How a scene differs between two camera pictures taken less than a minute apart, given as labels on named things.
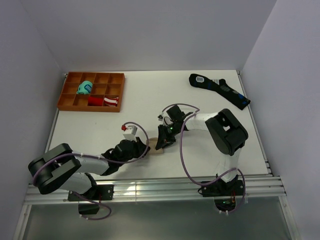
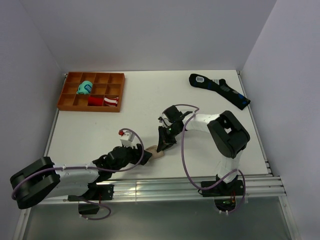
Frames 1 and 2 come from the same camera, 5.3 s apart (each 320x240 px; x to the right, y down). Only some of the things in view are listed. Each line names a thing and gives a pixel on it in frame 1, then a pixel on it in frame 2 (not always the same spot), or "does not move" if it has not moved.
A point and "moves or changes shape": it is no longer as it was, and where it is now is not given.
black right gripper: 163,138 does not move
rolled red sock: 95,101 does not move
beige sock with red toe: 152,144 moves or changes shape
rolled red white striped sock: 111,102 does not move
